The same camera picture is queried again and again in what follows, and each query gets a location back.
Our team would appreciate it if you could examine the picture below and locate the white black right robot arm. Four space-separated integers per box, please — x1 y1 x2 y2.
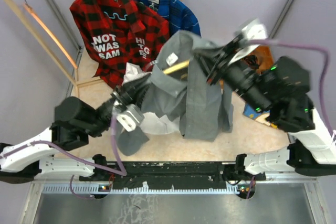
195 36 335 180

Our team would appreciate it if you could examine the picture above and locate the white shirt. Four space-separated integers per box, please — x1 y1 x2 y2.
122 62 180 135

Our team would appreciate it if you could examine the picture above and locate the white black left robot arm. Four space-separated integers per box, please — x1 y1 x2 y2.
1 76 150 184

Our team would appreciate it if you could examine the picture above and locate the yellow hanger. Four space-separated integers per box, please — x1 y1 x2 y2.
145 60 191 76

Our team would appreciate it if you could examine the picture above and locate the light blue pikachu cloth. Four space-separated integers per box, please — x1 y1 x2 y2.
243 103 278 129

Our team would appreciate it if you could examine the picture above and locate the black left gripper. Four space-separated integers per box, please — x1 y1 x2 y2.
85 73 155 138

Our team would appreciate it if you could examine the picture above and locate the rolled black orange tie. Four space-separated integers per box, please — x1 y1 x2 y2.
243 55 260 70

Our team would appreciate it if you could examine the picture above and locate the grey button shirt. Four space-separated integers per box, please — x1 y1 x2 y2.
116 30 234 156

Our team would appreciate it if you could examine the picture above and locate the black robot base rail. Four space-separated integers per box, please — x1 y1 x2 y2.
79 162 252 190

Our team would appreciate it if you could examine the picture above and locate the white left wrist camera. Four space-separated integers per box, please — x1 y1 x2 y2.
117 104 144 132

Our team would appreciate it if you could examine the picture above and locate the red black plaid shirt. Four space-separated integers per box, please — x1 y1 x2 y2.
69 0 170 88

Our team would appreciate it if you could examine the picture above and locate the blue plaid shirt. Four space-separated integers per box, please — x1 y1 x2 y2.
135 0 201 36

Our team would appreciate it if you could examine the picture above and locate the orange hanger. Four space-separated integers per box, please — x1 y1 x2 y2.
23 3 78 69

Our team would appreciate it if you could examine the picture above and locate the wooden compartment tray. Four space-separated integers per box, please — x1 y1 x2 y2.
249 46 274 74

